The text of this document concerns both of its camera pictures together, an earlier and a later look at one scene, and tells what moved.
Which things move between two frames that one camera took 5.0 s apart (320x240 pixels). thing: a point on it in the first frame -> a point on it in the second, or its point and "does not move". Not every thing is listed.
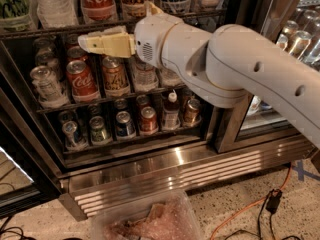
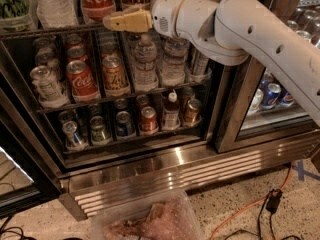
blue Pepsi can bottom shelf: [125, 127] does not move
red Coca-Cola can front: [84, 88] does not move
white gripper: [151, 37] -> [165, 11]
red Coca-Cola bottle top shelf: [98, 3] does not move
